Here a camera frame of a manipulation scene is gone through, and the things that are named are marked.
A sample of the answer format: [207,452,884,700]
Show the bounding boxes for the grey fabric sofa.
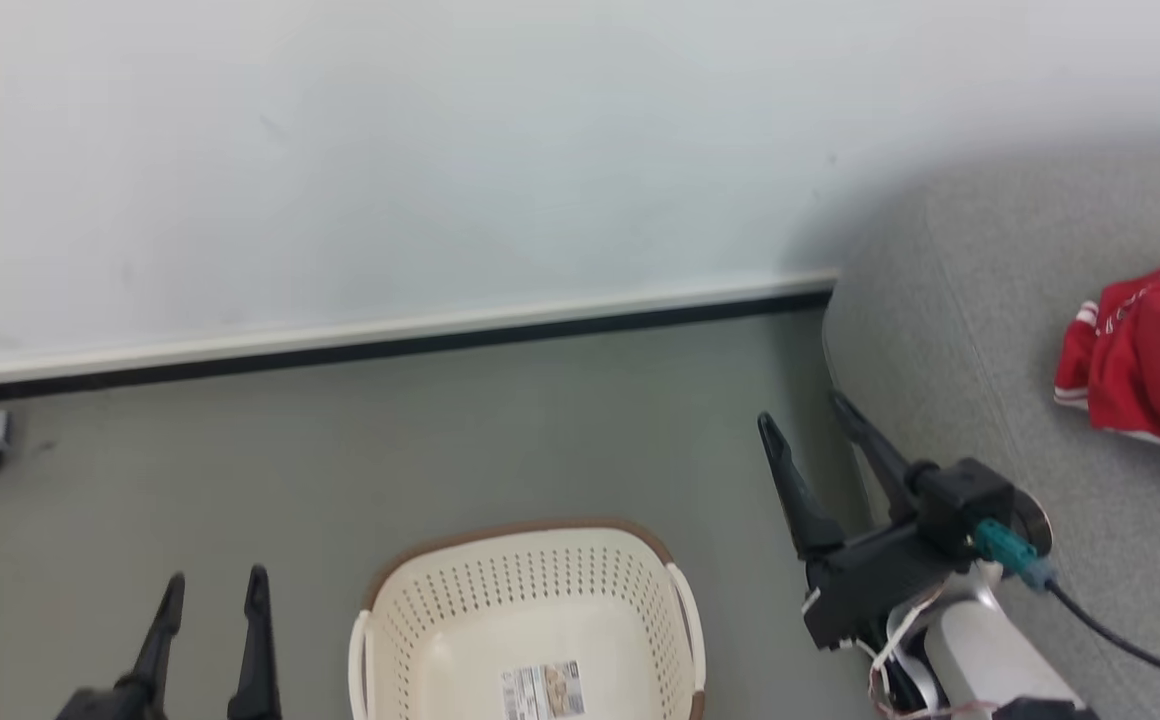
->
[820,130,1160,720]

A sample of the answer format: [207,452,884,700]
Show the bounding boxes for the printed sticker label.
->
[500,660,586,720]

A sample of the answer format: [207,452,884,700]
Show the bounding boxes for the thin white red wire bundle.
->
[865,585,996,720]

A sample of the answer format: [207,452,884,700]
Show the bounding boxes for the right arm teal plug cable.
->
[970,518,1160,673]

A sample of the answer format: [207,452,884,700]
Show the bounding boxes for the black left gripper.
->
[53,565,283,720]

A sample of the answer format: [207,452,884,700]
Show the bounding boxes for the red clothing with white stripes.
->
[1053,228,1160,468]

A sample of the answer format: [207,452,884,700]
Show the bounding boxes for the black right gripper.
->
[756,391,1054,653]

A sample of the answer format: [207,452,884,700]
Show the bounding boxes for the cream perforated laundry basket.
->
[348,518,709,720]

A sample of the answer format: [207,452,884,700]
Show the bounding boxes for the white and black baseboard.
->
[0,268,838,409]

